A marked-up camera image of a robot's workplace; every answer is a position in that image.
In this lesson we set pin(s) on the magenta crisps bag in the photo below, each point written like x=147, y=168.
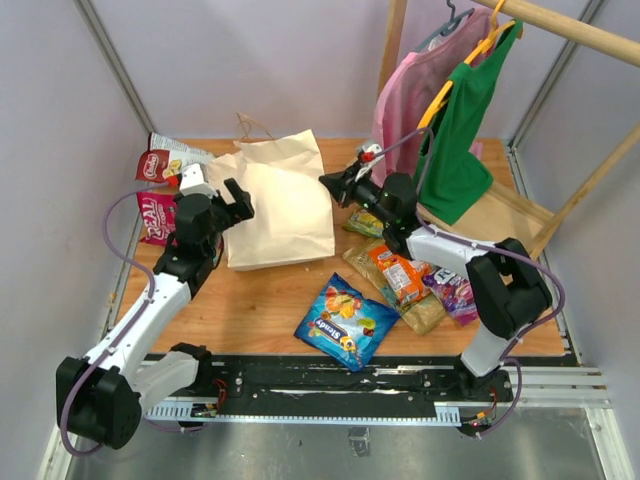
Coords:
x=158, y=212

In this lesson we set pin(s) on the brown paper bag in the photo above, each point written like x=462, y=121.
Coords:
x=293, y=220

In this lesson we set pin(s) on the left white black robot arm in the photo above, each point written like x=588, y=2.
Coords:
x=103, y=395

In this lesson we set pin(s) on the orange Fox's candy packet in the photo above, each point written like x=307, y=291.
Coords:
x=403, y=276

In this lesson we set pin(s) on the grey blue hanger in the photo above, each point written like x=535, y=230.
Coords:
x=447, y=28

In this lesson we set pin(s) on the pink t-shirt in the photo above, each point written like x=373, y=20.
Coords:
x=413, y=86

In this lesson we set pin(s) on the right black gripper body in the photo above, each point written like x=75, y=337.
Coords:
x=365, y=194

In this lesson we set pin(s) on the blue candy packet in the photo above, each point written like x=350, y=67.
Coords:
x=345, y=325

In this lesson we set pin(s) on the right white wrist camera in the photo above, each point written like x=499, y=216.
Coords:
x=367, y=152

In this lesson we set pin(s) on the red white chips bag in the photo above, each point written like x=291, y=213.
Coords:
x=166, y=157

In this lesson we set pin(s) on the yellow hanger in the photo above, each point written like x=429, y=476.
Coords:
x=470, y=87

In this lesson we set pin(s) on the green tank top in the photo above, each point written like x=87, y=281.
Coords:
x=448, y=177

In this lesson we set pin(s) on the wooden clothes rack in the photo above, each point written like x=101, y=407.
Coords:
x=501, y=211

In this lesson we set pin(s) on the tan salt vinegar chips bag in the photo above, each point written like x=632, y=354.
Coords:
x=422, y=316

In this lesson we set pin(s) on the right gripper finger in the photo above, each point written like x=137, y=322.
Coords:
x=358, y=171
x=340, y=186

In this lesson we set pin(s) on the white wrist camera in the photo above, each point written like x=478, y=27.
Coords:
x=193, y=180
x=367, y=152

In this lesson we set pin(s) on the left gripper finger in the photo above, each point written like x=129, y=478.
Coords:
x=241, y=208
x=222, y=192

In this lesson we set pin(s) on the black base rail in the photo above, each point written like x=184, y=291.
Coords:
x=318, y=393

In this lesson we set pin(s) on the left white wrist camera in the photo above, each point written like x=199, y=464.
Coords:
x=193, y=180

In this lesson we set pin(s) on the purple snack packet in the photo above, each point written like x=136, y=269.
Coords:
x=455, y=294

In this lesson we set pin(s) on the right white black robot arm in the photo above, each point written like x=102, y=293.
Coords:
x=508, y=290

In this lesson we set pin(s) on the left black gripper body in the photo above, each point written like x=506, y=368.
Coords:
x=224, y=214

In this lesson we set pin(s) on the green snack packet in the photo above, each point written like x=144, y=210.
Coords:
x=364, y=223

